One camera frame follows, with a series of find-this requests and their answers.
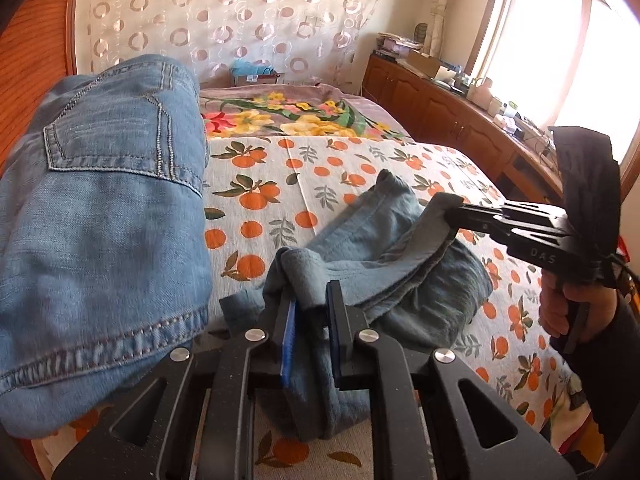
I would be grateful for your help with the cream window curtain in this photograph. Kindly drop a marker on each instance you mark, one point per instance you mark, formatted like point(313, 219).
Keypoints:
point(445, 5)

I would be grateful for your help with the person's right hand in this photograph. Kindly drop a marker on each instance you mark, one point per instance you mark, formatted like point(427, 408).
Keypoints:
point(552, 310)

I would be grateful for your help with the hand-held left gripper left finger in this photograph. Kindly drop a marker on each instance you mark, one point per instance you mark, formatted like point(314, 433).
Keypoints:
point(289, 345)

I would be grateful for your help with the person's right forearm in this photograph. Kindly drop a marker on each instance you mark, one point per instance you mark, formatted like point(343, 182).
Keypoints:
point(610, 360)

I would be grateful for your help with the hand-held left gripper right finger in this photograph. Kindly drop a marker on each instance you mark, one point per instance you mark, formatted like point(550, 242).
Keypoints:
point(342, 332)

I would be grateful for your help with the floral blanket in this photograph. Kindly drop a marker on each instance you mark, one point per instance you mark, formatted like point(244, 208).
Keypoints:
point(300, 116)

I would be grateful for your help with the circle pattern sheer curtain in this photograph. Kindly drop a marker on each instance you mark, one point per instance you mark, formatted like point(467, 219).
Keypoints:
point(225, 10)

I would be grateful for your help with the reddish wooden panel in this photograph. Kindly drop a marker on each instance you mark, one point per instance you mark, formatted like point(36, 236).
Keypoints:
point(35, 60)

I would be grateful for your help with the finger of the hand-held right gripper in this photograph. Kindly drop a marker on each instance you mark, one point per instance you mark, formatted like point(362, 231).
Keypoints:
point(480, 208)
point(475, 225)

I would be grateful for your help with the blue denim jeans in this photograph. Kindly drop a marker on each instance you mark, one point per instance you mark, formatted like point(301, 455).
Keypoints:
point(100, 235)

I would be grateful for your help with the grey-blue pants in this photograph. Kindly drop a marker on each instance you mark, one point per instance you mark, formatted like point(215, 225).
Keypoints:
point(400, 280)

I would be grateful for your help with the wooden cabinet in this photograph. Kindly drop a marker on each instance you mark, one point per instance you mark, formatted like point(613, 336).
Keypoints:
point(440, 110)

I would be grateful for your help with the gift bag with blue tissue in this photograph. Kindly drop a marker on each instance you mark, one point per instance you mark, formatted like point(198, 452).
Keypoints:
point(252, 75)

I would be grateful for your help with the wooden framed window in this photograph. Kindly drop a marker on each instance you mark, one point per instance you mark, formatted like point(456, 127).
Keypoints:
point(540, 35)

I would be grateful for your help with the stack of papers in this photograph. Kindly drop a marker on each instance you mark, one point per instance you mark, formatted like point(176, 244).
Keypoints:
point(397, 42)

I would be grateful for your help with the orange fruit print bed sheet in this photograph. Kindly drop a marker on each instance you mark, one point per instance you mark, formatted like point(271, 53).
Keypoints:
point(340, 195)

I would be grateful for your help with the cardboard box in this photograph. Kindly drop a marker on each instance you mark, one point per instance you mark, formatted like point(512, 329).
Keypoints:
point(424, 64)

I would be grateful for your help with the white jars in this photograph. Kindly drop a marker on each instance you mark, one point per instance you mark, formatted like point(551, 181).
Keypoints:
point(485, 92)

